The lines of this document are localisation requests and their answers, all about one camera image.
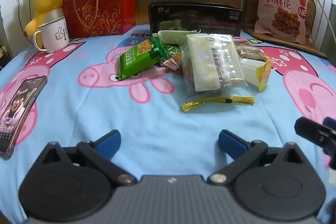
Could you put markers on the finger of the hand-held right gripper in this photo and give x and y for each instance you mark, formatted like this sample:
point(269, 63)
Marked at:
point(312, 132)

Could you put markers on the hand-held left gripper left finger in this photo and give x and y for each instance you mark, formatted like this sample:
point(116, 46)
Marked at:
point(111, 139)

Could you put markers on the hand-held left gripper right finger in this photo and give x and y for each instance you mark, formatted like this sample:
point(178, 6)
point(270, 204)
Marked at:
point(229, 140)

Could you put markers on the gold twist tie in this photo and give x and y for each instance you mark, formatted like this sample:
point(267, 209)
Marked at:
point(236, 100)

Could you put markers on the white and yellow snack packet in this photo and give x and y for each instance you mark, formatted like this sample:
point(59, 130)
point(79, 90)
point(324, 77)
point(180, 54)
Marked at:
point(252, 72)

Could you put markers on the clear bag of wafers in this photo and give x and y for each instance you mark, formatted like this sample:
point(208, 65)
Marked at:
point(210, 66)

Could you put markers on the bright green snack packet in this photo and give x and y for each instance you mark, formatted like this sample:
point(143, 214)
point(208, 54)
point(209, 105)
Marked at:
point(136, 58)

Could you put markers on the brown snack packet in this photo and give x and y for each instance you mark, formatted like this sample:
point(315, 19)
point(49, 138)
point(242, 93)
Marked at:
point(252, 53)

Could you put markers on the small red snack packet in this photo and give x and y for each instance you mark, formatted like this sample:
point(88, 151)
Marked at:
point(173, 64)

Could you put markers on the pale green snack packet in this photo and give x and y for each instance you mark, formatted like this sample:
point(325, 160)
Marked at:
point(173, 36)

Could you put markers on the black tin box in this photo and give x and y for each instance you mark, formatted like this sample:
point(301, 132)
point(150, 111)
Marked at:
point(194, 18)

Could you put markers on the printed blanket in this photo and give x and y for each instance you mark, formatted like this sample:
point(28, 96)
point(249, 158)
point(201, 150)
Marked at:
point(78, 108)

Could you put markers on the smartphone in clear case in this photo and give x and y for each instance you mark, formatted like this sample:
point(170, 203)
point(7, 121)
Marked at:
point(18, 108)

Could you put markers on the white enamel mug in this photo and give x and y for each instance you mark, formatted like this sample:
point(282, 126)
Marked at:
point(56, 35)

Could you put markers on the pink snack bag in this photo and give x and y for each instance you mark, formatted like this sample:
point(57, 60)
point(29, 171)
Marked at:
point(281, 3)

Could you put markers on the red gift box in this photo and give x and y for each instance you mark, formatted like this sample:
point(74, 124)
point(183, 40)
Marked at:
point(110, 3)

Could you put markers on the beige power strip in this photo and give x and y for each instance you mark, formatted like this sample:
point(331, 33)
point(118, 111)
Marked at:
point(2, 52)

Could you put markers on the yellow duck plush toy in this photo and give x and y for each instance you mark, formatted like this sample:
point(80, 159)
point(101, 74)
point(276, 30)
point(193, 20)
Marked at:
point(47, 1)

